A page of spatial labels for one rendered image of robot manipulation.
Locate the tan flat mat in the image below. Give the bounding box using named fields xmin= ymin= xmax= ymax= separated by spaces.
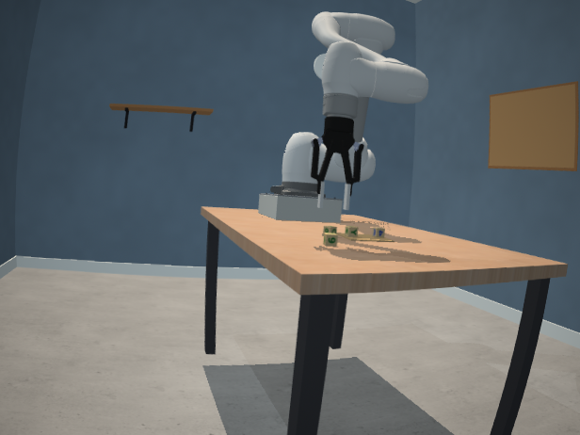
xmin=337 ymin=233 xmax=394 ymax=242

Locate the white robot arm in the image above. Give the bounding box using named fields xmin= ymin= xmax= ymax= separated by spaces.
xmin=269 ymin=11 xmax=428 ymax=197

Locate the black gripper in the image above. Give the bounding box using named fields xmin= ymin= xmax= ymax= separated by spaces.
xmin=311 ymin=117 xmax=364 ymax=210

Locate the tan letter block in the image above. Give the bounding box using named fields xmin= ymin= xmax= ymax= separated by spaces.
xmin=345 ymin=226 xmax=358 ymax=237
xmin=323 ymin=233 xmax=338 ymax=247
xmin=323 ymin=226 xmax=337 ymax=236
xmin=372 ymin=227 xmax=385 ymax=238

